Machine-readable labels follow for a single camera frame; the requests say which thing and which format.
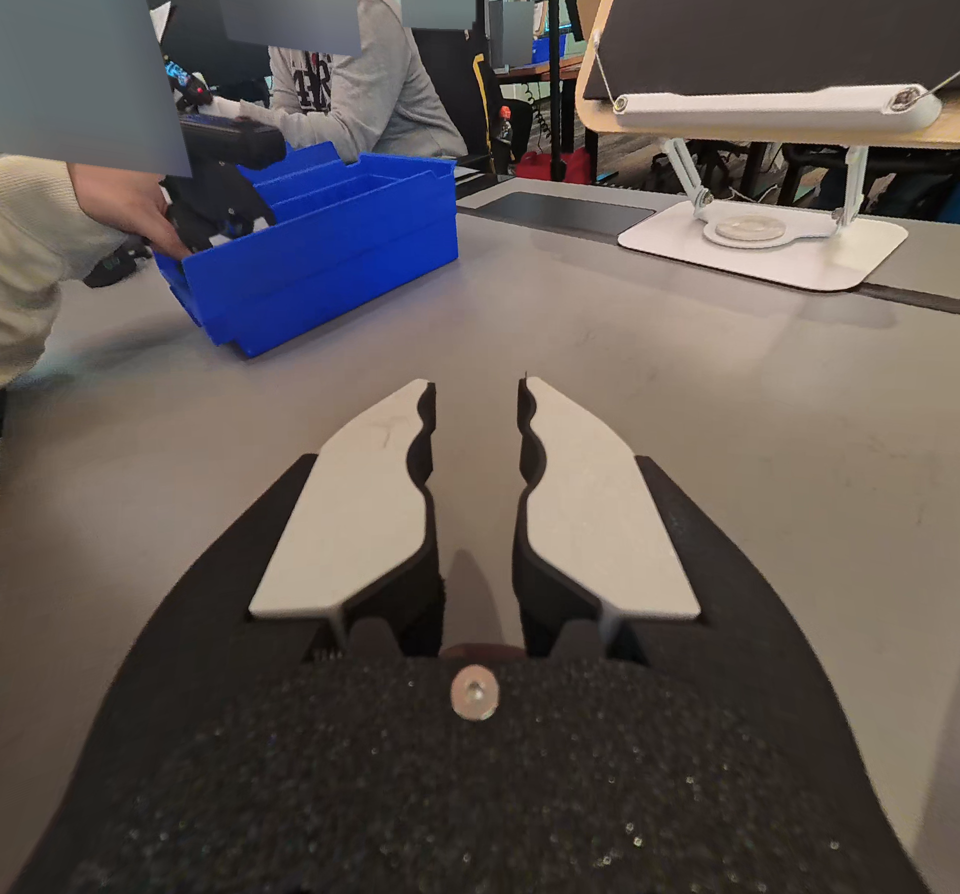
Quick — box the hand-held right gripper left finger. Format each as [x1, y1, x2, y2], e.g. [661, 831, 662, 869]
[248, 378, 445, 659]

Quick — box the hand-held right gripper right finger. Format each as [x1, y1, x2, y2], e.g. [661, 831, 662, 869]
[512, 375, 702, 659]

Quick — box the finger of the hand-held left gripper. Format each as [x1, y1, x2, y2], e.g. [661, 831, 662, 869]
[208, 213, 277, 250]

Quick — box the grey desk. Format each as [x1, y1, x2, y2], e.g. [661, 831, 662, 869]
[0, 177, 960, 894]

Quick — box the person's left hand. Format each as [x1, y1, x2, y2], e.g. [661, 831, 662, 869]
[67, 162, 194, 263]

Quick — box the black jacket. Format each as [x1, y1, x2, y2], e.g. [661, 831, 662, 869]
[412, 27, 534, 160]

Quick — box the bottle with red cap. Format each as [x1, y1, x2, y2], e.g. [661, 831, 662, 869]
[491, 105, 519, 175]

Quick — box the red bag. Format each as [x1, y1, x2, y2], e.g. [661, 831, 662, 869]
[516, 147, 594, 186]

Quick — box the white stand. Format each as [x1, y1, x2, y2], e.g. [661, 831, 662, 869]
[611, 84, 946, 294]

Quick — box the black pole stand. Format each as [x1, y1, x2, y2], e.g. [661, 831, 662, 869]
[543, 0, 571, 183]

